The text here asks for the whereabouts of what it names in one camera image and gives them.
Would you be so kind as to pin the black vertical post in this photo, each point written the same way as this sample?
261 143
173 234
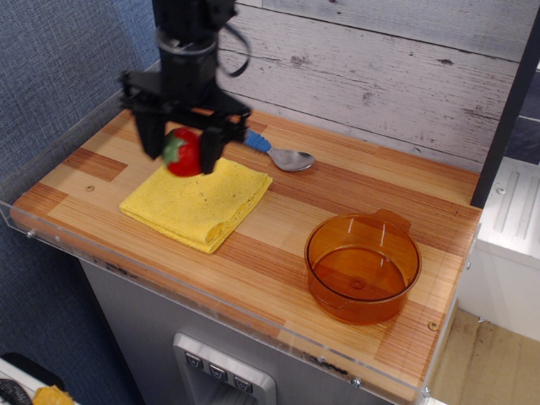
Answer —
518 92

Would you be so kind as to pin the folded yellow cloth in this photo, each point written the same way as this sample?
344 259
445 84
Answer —
199 211

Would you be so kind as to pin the white toy sink counter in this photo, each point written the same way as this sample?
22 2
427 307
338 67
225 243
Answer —
500 282

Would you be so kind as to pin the red toy strawberry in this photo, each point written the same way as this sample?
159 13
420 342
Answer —
181 153

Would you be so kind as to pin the orange transparent plastic bowl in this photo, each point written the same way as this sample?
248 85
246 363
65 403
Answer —
362 266

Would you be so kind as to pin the silver dispenser button panel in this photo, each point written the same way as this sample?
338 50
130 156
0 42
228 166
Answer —
213 377

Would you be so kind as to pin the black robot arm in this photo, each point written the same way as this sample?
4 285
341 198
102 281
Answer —
192 20

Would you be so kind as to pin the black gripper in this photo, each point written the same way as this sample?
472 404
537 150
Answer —
184 90

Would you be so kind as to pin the black and yellow object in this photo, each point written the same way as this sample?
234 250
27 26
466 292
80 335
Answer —
23 381

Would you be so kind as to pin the grey toy fridge cabinet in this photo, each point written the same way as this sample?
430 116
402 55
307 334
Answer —
144 323

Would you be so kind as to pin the blue handled metal spoon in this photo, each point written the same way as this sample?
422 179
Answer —
285 159

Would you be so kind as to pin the clear acrylic edge guard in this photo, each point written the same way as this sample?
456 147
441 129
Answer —
358 374

